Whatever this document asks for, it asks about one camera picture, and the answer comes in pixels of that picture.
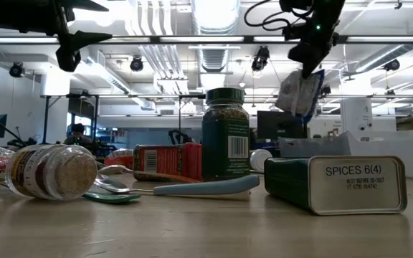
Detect red noodle packet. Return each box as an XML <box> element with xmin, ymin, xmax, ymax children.
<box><xmin>104</xmin><ymin>148</ymin><xmax>135</xmax><ymax>169</ymax></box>

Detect black ceiling spotlight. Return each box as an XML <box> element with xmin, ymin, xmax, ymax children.
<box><xmin>384</xmin><ymin>58</ymin><xmax>402</xmax><ymax>72</ymax></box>
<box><xmin>251</xmin><ymin>45</ymin><xmax>271</xmax><ymax>72</ymax></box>
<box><xmin>8</xmin><ymin>61</ymin><xmax>25</xmax><ymax>79</ymax></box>
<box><xmin>129</xmin><ymin>55</ymin><xmax>145</xmax><ymax>72</ymax></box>

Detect silver ventilation duct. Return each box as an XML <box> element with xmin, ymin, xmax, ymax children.
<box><xmin>191</xmin><ymin>0</ymin><xmax>242</xmax><ymax>72</ymax></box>

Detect green-lidded spice jar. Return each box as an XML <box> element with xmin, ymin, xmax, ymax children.
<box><xmin>201</xmin><ymin>87</ymin><xmax>251</xmax><ymax>182</ymax></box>

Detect white plastic bin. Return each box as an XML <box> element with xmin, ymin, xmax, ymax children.
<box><xmin>346</xmin><ymin>120</ymin><xmax>413</xmax><ymax>181</ymax></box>

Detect blue-handled spoon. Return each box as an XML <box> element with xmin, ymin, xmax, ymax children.
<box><xmin>94</xmin><ymin>173</ymin><xmax>261</xmax><ymax>197</ymax></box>

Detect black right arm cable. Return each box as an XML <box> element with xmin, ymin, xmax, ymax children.
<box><xmin>243</xmin><ymin>0</ymin><xmax>315</xmax><ymax>32</ymax></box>

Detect red patterned spice tin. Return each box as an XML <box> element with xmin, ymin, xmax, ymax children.
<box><xmin>133</xmin><ymin>142</ymin><xmax>204</xmax><ymax>182</ymax></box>

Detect orange-handled spoon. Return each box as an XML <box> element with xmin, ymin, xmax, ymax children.
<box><xmin>98</xmin><ymin>164</ymin><xmax>201</xmax><ymax>185</ymax></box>

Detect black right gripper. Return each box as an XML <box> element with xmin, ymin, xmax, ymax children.
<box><xmin>283</xmin><ymin>16</ymin><xmax>340</xmax><ymax>79</ymax></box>

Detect white-lidded spice jar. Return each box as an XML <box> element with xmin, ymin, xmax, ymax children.
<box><xmin>250</xmin><ymin>148</ymin><xmax>273</xmax><ymax>173</ymax></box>

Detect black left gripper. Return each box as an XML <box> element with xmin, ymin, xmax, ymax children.
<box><xmin>0</xmin><ymin>0</ymin><xmax>113</xmax><ymax>72</ymax></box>

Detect blue white snack packet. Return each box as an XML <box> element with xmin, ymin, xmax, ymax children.
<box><xmin>275</xmin><ymin>69</ymin><xmax>326</xmax><ymax>125</ymax></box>

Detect green-handled gold spoon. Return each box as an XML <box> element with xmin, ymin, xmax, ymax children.
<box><xmin>82</xmin><ymin>191</ymin><xmax>142</xmax><ymax>206</ymax></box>

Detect seated person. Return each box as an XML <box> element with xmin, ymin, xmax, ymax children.
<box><xmin>64</xmin><ymin>123</ymin><xmax>93</xmax><ymax>146</ymax></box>

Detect green spice tin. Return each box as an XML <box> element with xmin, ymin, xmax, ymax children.
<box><xmin>263</xmin><ymin>154</ymin><xmax>409</xmax><ymax>216</ymax></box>

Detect black background table frame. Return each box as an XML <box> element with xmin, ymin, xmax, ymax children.
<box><xmin>40</xmin><ymin>93</ymin><xmax>207</xmax><ymax>144</ymax></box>

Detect black computer monitor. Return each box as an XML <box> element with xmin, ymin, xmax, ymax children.
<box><xmin>256</xmin><ymin>110</ymin><xmax>308</xmax><ymax>141</ymax></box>

